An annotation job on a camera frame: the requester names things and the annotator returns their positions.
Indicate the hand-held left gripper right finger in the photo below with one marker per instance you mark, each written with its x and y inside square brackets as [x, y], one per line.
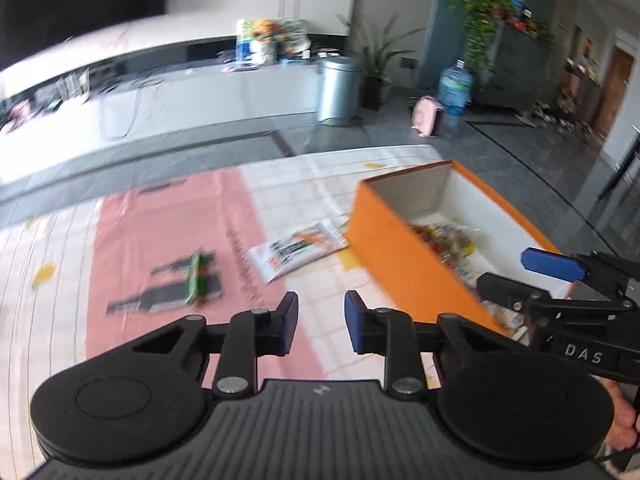
[355, 325]

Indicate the potted long-leaf plant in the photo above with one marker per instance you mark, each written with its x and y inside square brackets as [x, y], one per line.
[374, 95]

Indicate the blue water bottle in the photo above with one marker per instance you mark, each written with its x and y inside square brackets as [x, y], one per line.
[455, 90]

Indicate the yellow snack packet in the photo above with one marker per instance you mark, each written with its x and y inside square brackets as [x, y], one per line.
[467, 248]

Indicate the pink checked tablecloth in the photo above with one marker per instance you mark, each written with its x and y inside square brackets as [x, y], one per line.
[165, 210]

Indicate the white television cabinet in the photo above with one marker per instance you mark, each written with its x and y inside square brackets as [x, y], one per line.
[200, 100]

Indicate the wooden door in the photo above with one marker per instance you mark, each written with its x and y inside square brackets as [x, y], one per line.
[615, 95]

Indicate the green snack packet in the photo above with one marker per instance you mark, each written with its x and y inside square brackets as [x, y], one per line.
[197, 280]

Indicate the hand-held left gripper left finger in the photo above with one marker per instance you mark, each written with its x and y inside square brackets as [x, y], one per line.
[287, 322]

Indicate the black metal chair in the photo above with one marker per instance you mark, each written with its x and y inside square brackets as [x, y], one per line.
[625, 165]

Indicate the white router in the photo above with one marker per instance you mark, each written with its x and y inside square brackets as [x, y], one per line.
[75, 86]

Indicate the clear bag of yellow chips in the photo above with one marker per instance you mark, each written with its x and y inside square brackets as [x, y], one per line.
[452, 232]

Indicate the orange red snack bag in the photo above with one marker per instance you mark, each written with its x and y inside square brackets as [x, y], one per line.
[435, 249]

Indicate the trailing green pothos plant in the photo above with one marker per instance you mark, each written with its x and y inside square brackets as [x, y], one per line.
[482, 20]

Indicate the black wall television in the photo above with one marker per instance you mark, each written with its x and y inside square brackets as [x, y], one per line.
[75, 0]

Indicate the orange cardboard box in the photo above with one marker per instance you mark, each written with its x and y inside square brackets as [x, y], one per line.
[400, 270]

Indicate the pink space heater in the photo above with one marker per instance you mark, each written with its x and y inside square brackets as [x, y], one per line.
[425, 115]

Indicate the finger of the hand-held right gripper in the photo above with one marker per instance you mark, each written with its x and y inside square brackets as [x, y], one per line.
[550, 262]
[505, 291]

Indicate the white snack packet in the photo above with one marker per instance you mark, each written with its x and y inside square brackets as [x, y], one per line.
[295, 252]

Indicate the grey cabinet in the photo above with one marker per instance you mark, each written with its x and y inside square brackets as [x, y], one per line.
[525, 70]

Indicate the plush bear flower bouquet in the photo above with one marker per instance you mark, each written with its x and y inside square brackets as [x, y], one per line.
[262, 35]

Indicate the silver trash can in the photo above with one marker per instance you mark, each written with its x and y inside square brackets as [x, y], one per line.
[339, 90]

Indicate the person's right hand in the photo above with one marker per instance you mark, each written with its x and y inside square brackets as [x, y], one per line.
[625, 420]

